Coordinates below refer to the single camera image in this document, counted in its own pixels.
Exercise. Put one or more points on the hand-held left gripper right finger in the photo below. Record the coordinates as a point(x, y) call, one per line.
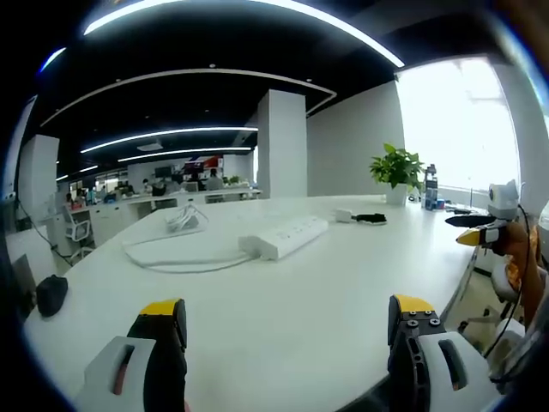
point(429, 369)

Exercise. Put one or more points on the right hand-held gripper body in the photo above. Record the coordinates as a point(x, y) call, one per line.
point(502, 199)

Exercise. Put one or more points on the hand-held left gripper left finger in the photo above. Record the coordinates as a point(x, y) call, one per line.
point(128, 369)

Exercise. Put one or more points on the white charger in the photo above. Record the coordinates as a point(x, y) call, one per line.
point(344, 216)

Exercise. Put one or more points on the white power strip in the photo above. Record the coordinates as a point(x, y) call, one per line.
point(285, 236)

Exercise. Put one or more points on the white desk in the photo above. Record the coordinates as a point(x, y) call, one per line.
point(279, 309)

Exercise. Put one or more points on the person's right hand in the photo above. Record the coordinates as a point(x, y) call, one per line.
point(512, 240)

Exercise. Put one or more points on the white stool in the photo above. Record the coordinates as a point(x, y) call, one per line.
point(504, 283)

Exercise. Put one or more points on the green potted plant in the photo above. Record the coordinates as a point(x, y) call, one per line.
point(396, 171)

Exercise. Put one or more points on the black small device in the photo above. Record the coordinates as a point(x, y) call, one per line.
point(372, 218)

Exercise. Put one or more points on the black pouch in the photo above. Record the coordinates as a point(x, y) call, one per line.
point(51, 296)

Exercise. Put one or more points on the white office chair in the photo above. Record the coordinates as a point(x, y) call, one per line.
point(77, 232)

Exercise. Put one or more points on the row of white office desks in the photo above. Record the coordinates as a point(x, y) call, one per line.
point(141, 206)

